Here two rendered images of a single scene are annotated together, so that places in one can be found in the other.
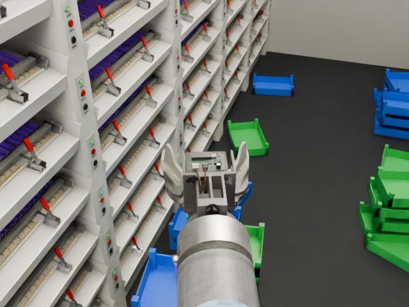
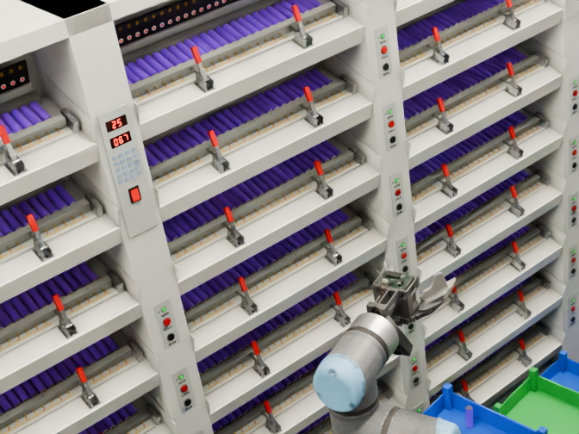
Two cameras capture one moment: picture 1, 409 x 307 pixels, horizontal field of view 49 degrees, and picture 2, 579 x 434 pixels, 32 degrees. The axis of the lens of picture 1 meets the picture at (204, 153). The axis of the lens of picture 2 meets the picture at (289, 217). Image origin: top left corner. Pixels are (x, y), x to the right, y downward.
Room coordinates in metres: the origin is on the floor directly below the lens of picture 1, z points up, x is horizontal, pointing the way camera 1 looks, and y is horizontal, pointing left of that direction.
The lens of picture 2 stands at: (-0.79, -0.79, 2.33)
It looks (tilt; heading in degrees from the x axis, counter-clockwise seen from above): 31 degrees down; 38
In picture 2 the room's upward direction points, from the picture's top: 9 degrees counter-clockwise
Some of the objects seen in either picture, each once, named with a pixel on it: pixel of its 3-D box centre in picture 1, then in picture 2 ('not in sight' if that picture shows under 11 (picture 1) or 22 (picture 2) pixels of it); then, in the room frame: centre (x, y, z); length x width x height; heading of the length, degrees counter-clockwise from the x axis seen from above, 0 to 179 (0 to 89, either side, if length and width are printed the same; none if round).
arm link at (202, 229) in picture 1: (211, 250); (370, 337); (0.38, -0.01, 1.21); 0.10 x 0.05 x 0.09; 93
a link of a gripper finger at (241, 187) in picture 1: (230, 186); (421, 305); (0.52, -0.04, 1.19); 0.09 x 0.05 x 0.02; 152
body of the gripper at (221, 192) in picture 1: (209, 199); (391, 307); (0.46, -0.01, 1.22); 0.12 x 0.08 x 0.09; 3
